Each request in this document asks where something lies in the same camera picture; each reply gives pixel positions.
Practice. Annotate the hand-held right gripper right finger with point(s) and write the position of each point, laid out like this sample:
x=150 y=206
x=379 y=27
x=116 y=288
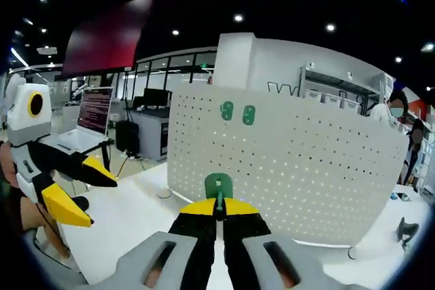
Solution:
x=248 y=232

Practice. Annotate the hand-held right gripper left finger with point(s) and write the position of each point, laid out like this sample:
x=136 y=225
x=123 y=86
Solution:
x=193 y=232

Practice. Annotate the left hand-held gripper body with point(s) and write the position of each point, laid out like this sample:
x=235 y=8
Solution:
x=29 y=117

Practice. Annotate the green hook assembly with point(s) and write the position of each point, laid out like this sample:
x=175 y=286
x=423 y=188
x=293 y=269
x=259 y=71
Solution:
x=226 y=110
x=248 y=115
x=219 y=186

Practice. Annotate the white perforated mounting plate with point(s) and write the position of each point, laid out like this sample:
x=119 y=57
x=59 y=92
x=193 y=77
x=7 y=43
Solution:
x=289 y=174

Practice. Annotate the person's left hand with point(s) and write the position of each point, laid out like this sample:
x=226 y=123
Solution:
x=8 y=167

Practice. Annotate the black rounded object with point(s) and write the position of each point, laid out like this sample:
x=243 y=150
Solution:
x=81 y=203

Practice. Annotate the white laptop on stand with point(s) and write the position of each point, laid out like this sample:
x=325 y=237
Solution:
x=93 y=113

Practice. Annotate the black computer case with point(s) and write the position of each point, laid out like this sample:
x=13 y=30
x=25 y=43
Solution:
x=127 y=137

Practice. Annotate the ceiling air conditioner vent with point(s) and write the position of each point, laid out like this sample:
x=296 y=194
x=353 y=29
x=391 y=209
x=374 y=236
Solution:
x=47 y=50

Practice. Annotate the grey equipment cabinet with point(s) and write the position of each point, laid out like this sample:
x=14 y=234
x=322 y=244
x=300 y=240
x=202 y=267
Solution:
x=149 y=133

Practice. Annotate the black monitor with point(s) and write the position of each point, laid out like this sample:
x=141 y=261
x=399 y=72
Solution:
x=157 y=97

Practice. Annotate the white storage box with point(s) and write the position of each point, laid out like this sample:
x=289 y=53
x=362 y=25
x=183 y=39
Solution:
x=312 y=94
x=350 y=104
x=331 y=98

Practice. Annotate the dark curved object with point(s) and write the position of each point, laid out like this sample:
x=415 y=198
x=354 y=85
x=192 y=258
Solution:
x=408 y=230

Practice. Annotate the grey metal shelf rack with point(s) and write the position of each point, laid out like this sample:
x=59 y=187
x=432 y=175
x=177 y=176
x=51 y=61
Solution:
x=340 y=81

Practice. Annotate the round ceiling spotlights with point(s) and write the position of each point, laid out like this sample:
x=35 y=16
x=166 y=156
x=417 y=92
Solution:
x=238 y=17

